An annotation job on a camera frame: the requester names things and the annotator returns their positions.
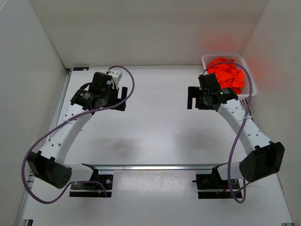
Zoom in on orange shorts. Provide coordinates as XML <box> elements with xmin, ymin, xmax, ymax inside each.
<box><xmin>207</xmin><ymin>63</ymin><xmax>245</xmax><ymax>95</ymax></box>

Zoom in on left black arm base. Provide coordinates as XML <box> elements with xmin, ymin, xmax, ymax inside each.
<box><xmin>69</xmin><ymin>170</ymin><xmax>114</xmax><ymax>198</ymax></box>

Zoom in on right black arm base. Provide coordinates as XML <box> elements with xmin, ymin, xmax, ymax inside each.
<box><xmin>192</xmin><ymin>166</ymin><xmax>233</xmax><ymax>199</ymax></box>

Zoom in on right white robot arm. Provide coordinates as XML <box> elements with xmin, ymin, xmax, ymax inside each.
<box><xmin>187</xmin><ymin>73</ymin><xmax>285</xmax><ymax>188</ymax></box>

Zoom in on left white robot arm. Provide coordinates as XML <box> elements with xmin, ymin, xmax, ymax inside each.
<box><xmin>27</xmin><ymin>71</ymin><xmax>127</xmax><ymax>189</ymax></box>

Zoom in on white plastic basket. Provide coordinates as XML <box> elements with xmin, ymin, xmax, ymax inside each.
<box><xmin>201</xmin><ymin>53</ymin><xmax>257</xmax><ymax>100</ymax></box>

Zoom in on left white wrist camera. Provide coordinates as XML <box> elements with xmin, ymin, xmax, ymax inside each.
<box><xmin>106</xmin><ymin>70</ymin><xmax>122</xmax><ymax>84</ymax></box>

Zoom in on aluminium table rail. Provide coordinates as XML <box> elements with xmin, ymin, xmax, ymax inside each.
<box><xmin>94</xmin><ymin>164</ymin><xmax>215</xmax><ymax>171</ymax></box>

